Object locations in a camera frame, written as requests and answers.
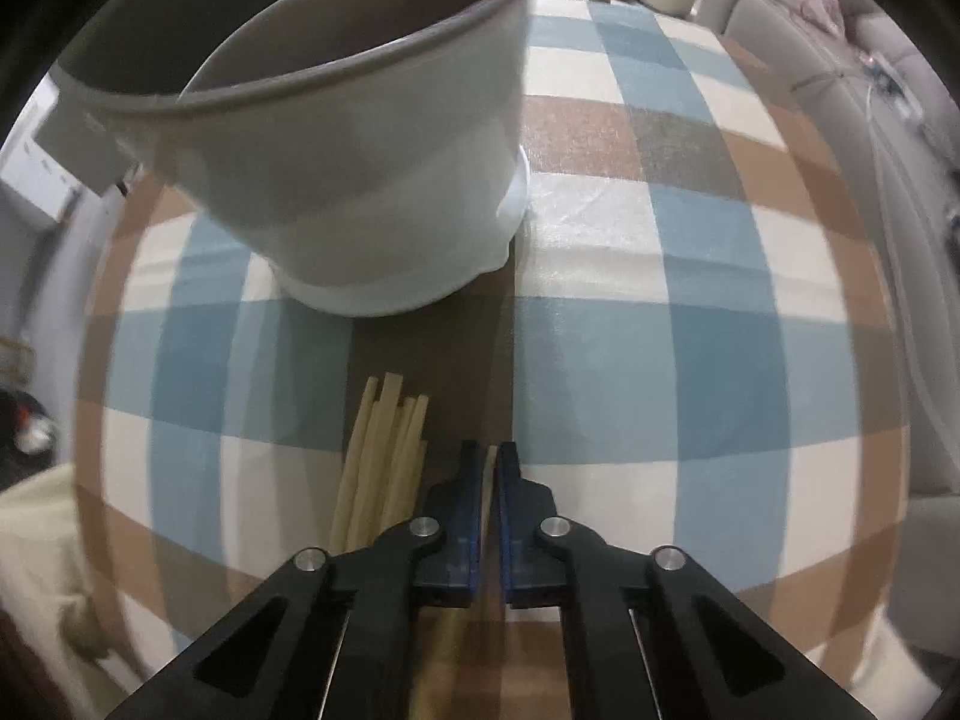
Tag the dark object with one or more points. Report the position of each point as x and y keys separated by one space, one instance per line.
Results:
x=26 y=424

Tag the cream cloth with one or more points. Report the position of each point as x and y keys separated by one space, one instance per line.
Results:
x=41 y=562

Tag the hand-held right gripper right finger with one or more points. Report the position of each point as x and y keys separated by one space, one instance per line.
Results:
x=510 y=517

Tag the pile of wooden chopsticks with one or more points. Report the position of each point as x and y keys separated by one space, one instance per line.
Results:
x=375 y=457

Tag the checked tablecloth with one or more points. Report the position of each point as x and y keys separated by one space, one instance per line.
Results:
x=675 y=360

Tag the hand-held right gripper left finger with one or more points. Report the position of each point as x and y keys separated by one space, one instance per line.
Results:
x=466 y=510

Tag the grey sofa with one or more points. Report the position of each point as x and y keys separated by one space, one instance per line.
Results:
x=926 y=360

